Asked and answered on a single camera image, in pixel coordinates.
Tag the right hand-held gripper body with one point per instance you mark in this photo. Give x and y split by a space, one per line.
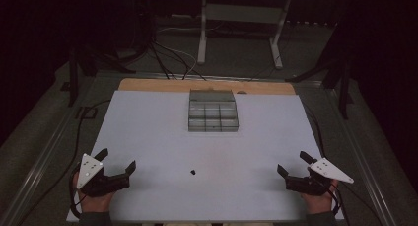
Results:
305 185

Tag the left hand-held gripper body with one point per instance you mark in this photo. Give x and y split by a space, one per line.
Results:
108 185

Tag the person's right hand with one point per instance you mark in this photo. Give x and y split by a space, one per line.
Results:
318 203

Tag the person's left hand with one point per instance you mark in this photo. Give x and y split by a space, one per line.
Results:
95 204

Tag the small black part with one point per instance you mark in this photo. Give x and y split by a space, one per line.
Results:
193 171

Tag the white table mat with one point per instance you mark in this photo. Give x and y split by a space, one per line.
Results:
203 153

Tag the black metal stand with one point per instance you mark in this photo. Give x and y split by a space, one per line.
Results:
74 78
343 88

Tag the wooden table board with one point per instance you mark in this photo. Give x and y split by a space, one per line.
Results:
164 85

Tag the clear plastic compartment box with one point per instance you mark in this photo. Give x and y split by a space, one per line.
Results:
213 113

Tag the white metal stand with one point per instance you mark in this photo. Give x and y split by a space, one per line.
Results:
240 13

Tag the aluminium floor rail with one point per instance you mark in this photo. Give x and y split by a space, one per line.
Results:
36 166
361 160

